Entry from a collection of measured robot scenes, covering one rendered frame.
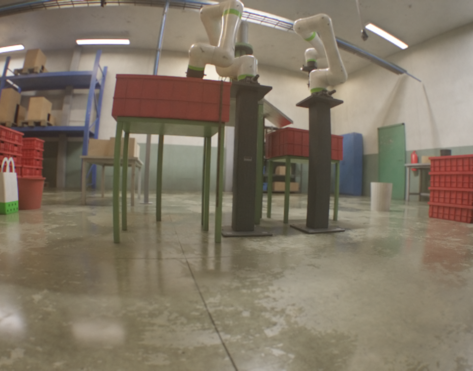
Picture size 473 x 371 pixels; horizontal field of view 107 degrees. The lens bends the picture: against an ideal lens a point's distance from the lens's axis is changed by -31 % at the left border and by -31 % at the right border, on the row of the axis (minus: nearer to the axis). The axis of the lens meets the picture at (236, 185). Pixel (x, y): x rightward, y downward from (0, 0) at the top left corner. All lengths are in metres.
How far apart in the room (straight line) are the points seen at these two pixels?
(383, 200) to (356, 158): 4.68
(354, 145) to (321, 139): 6.26
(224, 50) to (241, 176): 0.74
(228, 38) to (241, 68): 0.36
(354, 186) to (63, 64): 9.58
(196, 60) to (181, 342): 1.19
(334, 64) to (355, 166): 6.30
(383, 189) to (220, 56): 2.69
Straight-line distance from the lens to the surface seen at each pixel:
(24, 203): 2.62
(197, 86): 1.32
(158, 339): 0.55
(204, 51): 1.31
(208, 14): 1.67
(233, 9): 1.58
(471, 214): 2.83
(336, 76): 1.86
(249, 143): 1.55
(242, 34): 2.32
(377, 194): 3.43
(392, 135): 7.56
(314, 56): 2.27
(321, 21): 1.84
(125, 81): 1.33
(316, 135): 1.78
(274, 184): 7.50
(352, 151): 7.98
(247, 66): 1.69
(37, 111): 6.91
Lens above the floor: 0.32
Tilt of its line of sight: 1 degrees down
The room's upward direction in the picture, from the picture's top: 2 degrees clockwise
